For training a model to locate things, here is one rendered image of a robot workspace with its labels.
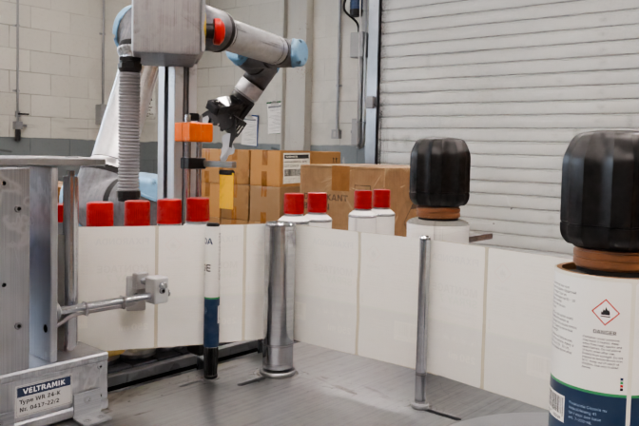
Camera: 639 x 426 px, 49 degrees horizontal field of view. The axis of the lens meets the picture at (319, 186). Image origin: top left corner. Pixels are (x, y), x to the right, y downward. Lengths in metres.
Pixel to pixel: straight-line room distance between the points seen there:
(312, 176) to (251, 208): 3.25
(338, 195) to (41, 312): 1.05
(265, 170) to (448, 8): 2.06
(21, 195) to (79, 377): 0.20
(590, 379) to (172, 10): 0.71
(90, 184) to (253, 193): 3.49
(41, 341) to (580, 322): 0.51
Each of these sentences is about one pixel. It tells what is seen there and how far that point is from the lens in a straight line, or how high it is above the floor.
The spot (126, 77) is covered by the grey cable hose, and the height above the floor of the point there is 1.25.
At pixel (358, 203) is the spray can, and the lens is 1.29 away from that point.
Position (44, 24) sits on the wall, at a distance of 7.18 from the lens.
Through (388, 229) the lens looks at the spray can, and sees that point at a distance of 1.33.
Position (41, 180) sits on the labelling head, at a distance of 0.75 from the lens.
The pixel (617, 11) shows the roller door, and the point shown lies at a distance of 5.37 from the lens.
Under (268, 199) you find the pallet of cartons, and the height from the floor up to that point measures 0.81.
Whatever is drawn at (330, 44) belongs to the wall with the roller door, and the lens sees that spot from 6.69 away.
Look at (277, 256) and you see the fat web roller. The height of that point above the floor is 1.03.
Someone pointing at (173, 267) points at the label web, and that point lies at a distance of 0.86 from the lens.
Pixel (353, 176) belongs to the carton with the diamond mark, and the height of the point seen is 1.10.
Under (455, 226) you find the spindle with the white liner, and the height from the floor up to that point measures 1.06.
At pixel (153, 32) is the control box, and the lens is 1.02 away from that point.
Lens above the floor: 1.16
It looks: 3 degrees down
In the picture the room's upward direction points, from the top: 1 degrees clockwise
